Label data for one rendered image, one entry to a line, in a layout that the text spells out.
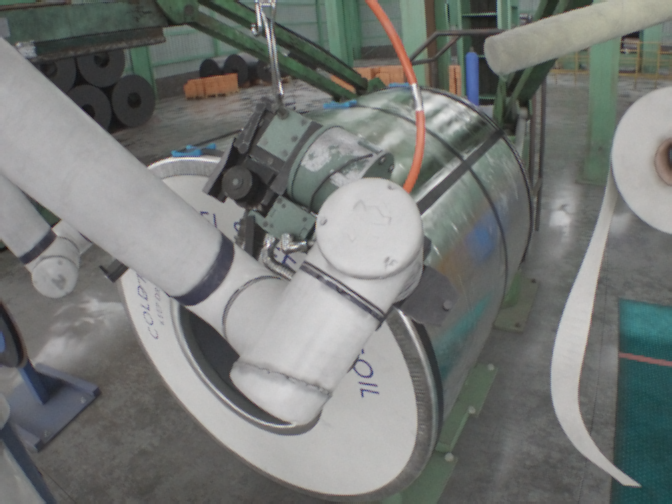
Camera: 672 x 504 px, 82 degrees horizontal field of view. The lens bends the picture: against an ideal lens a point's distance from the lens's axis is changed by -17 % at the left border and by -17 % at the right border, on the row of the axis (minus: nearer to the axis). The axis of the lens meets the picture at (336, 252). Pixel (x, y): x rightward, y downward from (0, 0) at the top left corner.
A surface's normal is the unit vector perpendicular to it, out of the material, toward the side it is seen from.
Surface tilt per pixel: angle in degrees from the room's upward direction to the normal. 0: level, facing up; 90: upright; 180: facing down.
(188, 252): 84
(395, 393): 90
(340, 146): 37
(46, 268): 91
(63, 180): 98
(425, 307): 49
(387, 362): 90
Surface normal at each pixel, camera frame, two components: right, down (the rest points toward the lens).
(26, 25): 0.85, 0.15
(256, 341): -0.64, -0.46
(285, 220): -0.28, -0.10
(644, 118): -0.83, 0.32
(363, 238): -0.09, -0.22
